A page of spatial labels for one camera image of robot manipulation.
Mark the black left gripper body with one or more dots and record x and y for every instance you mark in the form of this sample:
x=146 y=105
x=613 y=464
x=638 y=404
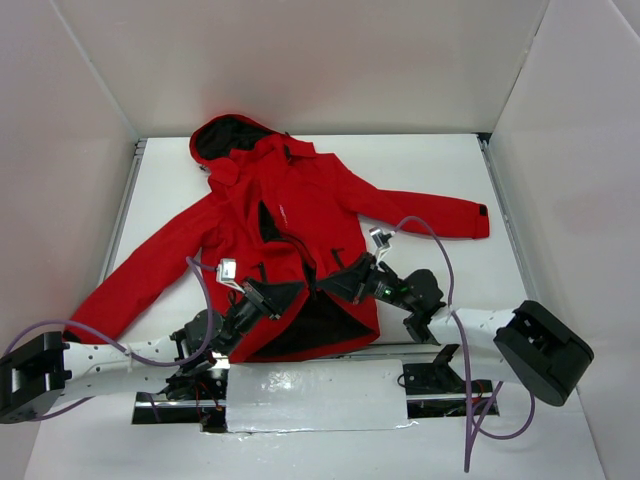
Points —
x=263 y=298

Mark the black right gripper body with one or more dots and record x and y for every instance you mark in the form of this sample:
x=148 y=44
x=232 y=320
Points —
x=361 y=279

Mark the red hooded jacket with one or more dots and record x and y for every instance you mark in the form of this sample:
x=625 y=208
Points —
x=286 y=214

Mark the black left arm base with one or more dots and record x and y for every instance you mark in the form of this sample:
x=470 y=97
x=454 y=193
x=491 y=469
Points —
x=200 y=402

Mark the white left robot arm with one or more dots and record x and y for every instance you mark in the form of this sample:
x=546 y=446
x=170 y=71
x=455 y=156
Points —
x=48 y=370

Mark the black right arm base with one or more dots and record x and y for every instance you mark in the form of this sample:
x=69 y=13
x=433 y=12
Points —
x=433 y=389

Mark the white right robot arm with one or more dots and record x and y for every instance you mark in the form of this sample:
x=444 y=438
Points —
x=527 y=345

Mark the reflective foil sheet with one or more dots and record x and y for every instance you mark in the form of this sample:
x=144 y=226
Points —
x=316 y=396

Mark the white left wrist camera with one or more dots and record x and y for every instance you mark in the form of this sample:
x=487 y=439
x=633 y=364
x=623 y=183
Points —
x=226 y=274

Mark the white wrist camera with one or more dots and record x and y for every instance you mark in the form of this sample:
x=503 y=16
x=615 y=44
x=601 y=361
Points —
x=381 y=239
x=226 y=274

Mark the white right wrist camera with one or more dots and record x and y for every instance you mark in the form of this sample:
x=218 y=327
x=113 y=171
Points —
x=381 y=239

